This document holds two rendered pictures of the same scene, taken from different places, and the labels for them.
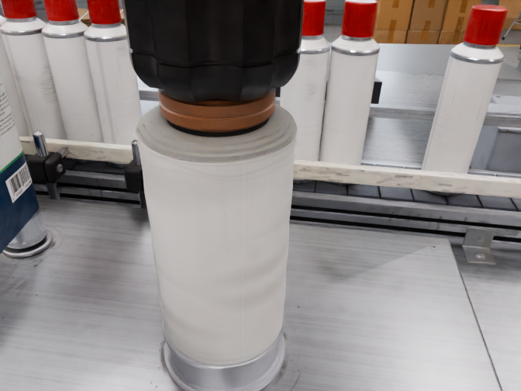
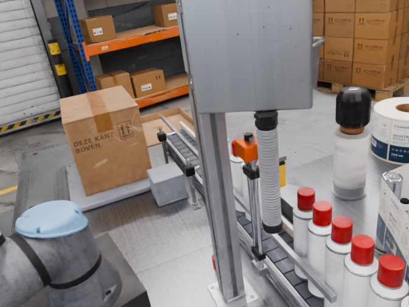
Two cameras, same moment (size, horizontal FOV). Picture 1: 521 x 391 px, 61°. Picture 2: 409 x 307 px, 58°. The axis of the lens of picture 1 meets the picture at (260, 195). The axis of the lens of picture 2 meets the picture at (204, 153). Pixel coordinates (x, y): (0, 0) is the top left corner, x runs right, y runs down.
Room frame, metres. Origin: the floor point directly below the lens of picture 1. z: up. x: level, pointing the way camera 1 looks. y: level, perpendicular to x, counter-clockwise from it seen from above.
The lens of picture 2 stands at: (0.92, 0.62, 1.48)
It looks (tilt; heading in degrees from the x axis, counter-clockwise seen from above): 26 degrees down; 245
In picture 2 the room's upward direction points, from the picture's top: 8 degrees counter-clockwise
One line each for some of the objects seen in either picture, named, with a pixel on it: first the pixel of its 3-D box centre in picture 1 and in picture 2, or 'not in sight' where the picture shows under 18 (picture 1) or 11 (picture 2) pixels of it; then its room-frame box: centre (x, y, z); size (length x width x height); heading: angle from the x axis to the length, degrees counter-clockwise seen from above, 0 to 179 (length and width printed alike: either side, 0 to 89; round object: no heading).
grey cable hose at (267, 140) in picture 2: not in sight; (269, 175); (0.63, 0.21, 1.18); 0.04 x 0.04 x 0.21
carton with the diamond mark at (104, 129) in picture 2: not in sight; (105, 136); (0.70, -0.66, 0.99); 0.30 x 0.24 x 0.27; 83
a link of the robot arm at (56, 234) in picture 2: not in sight; (56, 239); (0.95, -0.05, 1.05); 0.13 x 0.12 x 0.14; 20
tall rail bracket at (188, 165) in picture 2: not in sight; (197, 179); (0.54, -0.27, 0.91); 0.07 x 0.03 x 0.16; 173
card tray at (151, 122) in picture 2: not in sight; (164, 125); (0.38, -0.92, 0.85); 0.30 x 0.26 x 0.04; 83
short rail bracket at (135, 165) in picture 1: (143, 187); not in sight; (0.43, 0.13, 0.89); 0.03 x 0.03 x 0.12; 83
